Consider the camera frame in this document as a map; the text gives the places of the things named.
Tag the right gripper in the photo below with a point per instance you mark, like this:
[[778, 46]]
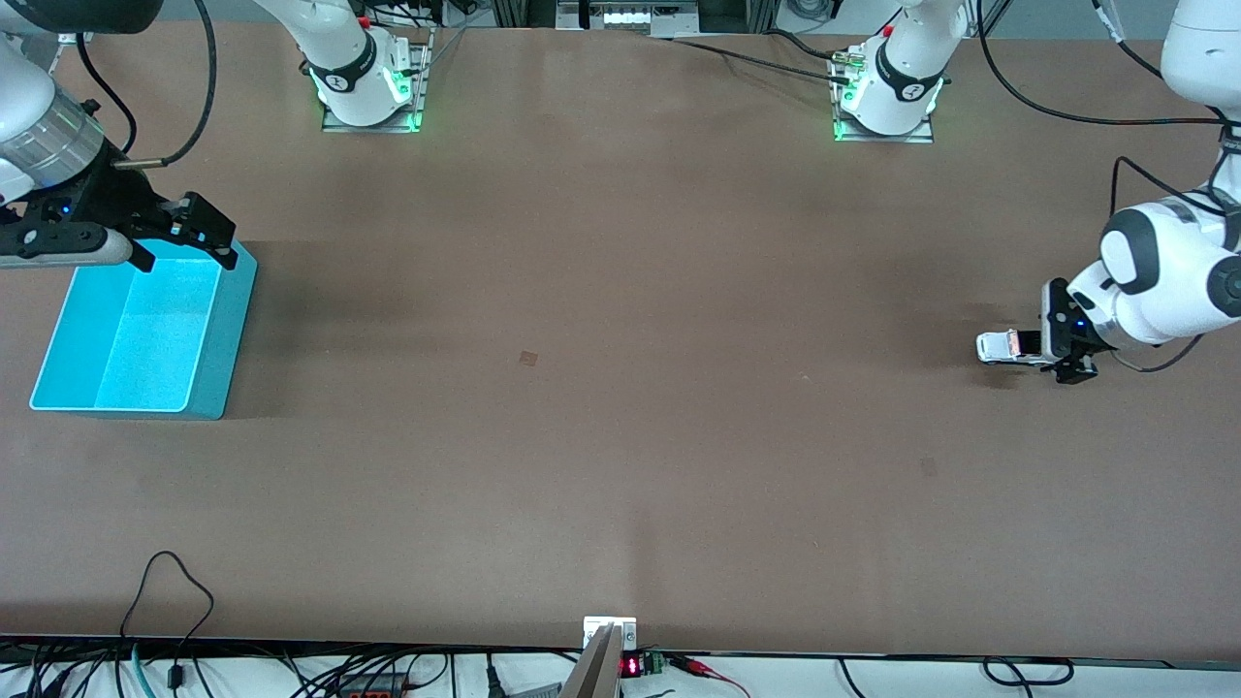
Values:
[[114, 197]]

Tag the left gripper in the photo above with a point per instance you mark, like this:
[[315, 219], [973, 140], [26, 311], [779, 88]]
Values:
[[1066, 334]]

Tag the white jeep toy car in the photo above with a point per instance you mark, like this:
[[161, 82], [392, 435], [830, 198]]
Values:
[[997, 347]]

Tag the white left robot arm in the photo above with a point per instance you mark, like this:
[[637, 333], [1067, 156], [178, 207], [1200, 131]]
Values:
[[1163, 271]]

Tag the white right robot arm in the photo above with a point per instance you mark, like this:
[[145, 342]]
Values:
[[349, 68]]

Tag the cyan plastic storage bin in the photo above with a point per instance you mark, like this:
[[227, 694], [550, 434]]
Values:
[[145, 339]]

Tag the red LED display module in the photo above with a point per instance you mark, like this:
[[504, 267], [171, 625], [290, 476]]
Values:
[[631, 666]]

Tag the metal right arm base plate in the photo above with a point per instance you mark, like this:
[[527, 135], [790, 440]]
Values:
[[334, 126]]

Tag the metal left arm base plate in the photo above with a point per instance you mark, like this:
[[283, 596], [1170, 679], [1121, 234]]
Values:
[[916, 136]]

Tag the aluminium frame with light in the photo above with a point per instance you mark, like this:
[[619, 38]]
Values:
[[630, 15]]

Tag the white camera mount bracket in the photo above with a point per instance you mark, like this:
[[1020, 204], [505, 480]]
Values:
[[596, 625]]

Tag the grey camera mount bar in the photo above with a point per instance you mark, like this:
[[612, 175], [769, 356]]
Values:
[[591, 674]]

